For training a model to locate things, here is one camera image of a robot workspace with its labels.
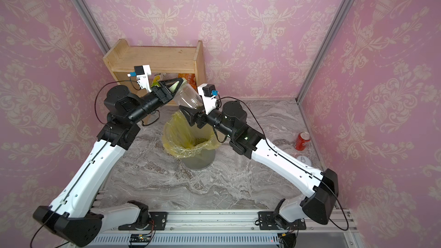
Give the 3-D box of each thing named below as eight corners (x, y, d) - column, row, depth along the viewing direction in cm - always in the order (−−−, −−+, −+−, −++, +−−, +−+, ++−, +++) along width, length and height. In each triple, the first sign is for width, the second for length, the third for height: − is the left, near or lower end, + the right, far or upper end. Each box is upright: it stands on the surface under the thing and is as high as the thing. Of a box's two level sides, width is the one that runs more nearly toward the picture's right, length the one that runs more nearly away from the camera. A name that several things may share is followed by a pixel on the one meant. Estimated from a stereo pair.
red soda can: (294, 152, 97) (302, 141, 88) (292, 142, 102) (298, 131, 92) (304, 152, 97) (312, 141, 88) (301, 142, 102) (308, 131, 92)
